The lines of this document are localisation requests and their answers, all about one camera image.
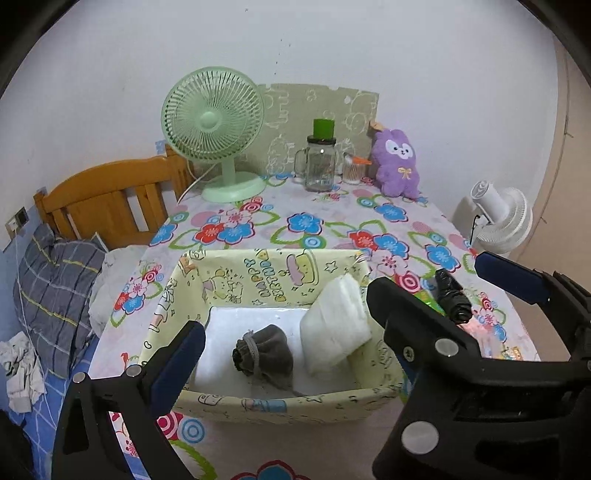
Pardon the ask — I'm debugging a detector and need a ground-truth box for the wooden bed headboard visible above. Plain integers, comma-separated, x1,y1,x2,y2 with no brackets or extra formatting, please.
33,147,191,249

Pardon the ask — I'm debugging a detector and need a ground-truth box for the purple plush bunny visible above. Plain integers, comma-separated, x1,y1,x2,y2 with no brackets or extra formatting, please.
370,129,420,200

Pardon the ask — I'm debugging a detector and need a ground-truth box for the green cup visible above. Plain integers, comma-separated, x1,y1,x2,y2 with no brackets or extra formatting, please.
312,118,335,140

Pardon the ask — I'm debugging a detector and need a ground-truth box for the green packet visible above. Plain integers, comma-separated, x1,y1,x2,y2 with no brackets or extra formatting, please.
414,290,445,316

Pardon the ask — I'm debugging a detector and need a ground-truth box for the grey rolled sock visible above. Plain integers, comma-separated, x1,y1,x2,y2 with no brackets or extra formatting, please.
231,324,294,390

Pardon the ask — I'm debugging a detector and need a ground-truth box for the wall socket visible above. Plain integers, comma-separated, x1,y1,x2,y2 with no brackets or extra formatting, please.
5,207,29,240

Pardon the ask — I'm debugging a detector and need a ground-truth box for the glass mason jar mug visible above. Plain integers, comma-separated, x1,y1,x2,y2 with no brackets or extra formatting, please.
294,135,337,193

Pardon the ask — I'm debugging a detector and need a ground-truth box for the green desk fan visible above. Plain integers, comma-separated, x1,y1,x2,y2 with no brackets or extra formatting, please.
161,67,264,203

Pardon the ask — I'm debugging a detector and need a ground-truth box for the small toothpick jar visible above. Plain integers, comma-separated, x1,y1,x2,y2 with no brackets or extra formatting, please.
342,153,372,185

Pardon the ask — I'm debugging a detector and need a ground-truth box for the black small object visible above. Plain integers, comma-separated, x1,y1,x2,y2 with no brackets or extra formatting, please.
435,269,473,325

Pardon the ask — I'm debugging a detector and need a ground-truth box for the beige patterned board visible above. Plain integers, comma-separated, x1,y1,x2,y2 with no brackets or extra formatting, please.
239,82,381,177

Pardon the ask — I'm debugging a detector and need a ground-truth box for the crumpled white cloth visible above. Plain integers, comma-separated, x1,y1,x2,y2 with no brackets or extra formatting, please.
0,331,46,414

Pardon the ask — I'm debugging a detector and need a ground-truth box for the yellow fabric storage box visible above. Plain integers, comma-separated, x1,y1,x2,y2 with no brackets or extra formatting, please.
139,249,404,424

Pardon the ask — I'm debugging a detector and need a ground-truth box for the white standing fan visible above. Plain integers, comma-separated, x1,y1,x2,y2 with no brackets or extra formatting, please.
470,180,533,256

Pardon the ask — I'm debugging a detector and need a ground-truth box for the floral tablecloth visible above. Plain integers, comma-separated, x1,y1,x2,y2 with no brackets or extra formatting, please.
89,174,538,479

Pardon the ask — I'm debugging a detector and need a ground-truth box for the grey plaid pillow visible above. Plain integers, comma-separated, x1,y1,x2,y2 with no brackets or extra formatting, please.
13,224,106,379

